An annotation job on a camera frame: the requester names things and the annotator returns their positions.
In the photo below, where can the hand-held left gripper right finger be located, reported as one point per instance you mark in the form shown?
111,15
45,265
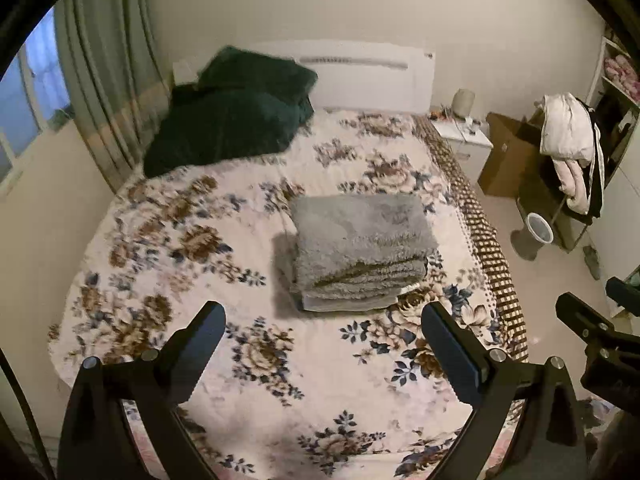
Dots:
446,346

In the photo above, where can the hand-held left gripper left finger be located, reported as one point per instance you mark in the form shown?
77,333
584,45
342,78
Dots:
209,345

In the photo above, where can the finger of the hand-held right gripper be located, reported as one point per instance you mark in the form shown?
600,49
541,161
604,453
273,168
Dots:
582,317
625,295

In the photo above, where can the grey fluffy blanket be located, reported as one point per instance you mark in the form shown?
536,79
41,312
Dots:
360,240

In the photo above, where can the grey slipper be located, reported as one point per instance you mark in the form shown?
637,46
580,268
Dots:
592,261

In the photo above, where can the person's brown trousers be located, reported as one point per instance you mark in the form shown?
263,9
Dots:
620,450

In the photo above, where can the grey trash bin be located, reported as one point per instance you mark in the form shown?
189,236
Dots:
535,232

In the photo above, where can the floral bed sheet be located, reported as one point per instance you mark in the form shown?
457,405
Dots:
200,240

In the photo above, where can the pink garment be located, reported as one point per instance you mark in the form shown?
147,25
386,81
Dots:
575,185

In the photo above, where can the dark chair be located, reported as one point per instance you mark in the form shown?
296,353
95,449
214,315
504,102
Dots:
542,200

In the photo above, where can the black garment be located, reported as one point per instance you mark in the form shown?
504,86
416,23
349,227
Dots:
598,170

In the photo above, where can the brown checkered blanket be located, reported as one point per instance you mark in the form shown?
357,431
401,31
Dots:
481,220

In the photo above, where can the white shelf unit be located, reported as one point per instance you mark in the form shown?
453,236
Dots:
617,125

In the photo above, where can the brown cardboard box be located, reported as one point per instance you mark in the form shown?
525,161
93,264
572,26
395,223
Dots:
507,160

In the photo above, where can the white jacket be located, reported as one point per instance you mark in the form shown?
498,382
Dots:
565,125

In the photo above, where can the white nightstand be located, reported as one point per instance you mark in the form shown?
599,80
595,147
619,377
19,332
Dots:
470,145

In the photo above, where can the pink folded cloth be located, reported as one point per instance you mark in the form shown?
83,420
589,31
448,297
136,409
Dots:
620,72

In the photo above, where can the dark green blanket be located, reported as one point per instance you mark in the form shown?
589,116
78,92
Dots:
225,120

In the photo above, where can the white table lamp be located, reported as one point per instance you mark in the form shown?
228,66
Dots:
463,102

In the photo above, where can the white headboard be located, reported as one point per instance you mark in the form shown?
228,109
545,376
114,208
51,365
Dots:
370,85

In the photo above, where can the small white box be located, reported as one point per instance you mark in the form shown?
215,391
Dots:
184,72

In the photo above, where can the striped green curtain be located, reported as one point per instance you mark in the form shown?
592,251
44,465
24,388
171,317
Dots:
100,85

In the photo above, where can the window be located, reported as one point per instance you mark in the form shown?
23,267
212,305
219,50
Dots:
30,110

